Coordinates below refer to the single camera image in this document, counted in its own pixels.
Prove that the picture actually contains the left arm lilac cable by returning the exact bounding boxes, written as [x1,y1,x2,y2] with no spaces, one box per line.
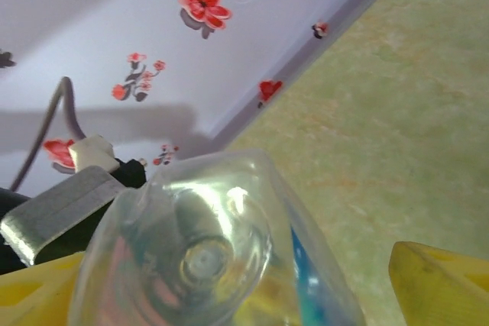
[9,76,115,192]

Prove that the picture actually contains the clear bottle red flower label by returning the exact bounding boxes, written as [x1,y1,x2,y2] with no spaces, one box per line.
[68,148,368,326]

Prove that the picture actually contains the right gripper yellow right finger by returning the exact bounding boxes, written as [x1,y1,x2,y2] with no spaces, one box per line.
[388,240,489,326]

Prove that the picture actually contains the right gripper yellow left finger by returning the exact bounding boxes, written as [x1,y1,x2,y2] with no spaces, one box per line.
[0,252,87,326]

